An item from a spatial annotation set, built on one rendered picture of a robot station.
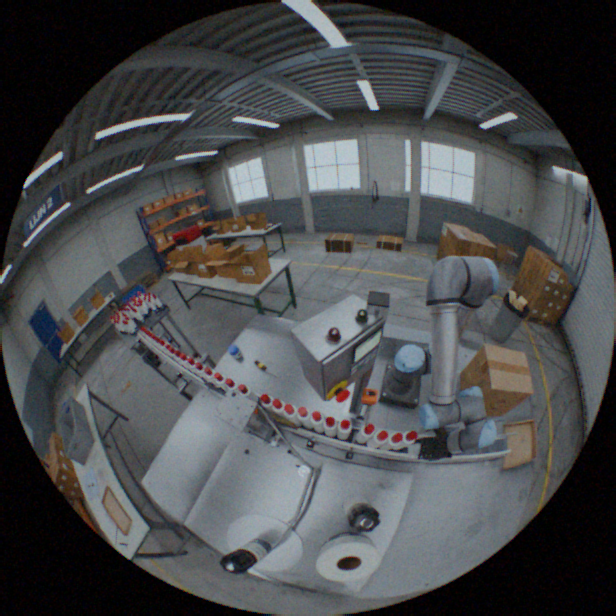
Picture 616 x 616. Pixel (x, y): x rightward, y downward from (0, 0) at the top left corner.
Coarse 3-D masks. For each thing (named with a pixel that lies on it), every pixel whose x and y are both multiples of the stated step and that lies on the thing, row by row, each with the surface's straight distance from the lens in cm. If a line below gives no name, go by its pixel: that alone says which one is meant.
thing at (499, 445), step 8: (264, 408) 94; (352, 432) 86; (344, 440) 85; (496, 440) 117; (504, 440) 121; (376, 448) 86; (400, 448) 89; (480, 448) 109; (488, 448) 112; (496, 448) 116; (504, 448) 120
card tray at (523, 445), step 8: (512, 424) 134; (520, 424) 141; (528, 424) 148; (504, 432) 129; (512, 432) 134; (520, 432) 140; (528, 432) 146; (536, 432) 148; (512, 440) 133; (520, 440) 139; (528, 440) 146; (536, 440) 147; (512, 448) 132; (520, 448) 138; (528, 448) 145; (536, 448) 147; (504, 456) 127; (512, 456) 132; (520, 456) 138; (528, 456) 145; (504, 464) 127; (512, 464) 132; (520, 464) 138
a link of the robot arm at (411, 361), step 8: (400, 352) 79; (408, 352) 79; (416, 352) 79; (424, 352) 82; (400, 360) 77; (408, 360) 77; (416, 360) 77; (424, 360) 79; (392, 368) 87; (400, 368) 78; (408, 368) 76; (416, 368) 77; (424, 368) 81; (400, 376) 82; (408, 376) 81
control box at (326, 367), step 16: (336, 304) 38; (352, 304) 38; (320, 320) 35; (336, 320) 35; (352, 320) 35; (368, 320) 35; (384, 320) 37; (304, 336) 32; (320, 336) 32; (352, 336) 32; (304, 352) 33; (320, 352) 30; (336, 352) 31; (352, 352) 34; (368, 352) 40; (304, 368) 42; (320, 368) 31; (336, 368) 34; (368, 368) 48; (320, 384) 37; (336, 384) 40
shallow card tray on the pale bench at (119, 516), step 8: (104, 496) 192; (112, 496) 182; (104, 504) 197; (112, 504) 184; (120, 504) 172; (112, 512) 188; (120, 512) 176; (112, 520) 186; (120, 520) 180; (128, 520) 164; (120, 528) 183; (128, 528) 171
